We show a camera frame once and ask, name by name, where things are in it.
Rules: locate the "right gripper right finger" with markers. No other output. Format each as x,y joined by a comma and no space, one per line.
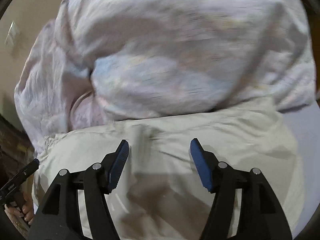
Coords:
261,214

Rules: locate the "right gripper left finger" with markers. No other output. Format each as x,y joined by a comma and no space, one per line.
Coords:
58,215

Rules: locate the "beige puffer jacket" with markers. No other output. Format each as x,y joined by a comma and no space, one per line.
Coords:
159,194

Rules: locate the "person's left hand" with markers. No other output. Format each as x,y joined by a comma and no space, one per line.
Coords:
26,212

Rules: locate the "pink patterned duvet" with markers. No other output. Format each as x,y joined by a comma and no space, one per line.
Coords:
100,61

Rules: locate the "white wall switch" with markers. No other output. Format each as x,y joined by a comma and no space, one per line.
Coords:
12,35

